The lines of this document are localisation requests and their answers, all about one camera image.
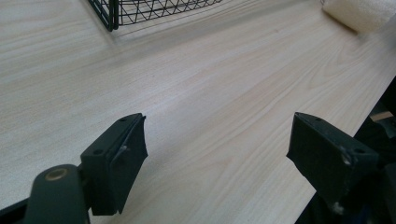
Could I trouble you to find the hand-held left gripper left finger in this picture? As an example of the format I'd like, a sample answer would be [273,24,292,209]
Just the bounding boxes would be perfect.
[79,112,149,217]

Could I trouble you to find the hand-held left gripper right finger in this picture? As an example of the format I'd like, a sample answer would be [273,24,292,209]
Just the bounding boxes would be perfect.
[286,111,381,210]

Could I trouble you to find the cream foam roll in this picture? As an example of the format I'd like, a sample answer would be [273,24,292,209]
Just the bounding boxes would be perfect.
[320,0,396,35]

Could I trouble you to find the black wire basket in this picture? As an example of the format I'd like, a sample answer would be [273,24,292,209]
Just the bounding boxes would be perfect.
[88,0,224,33]

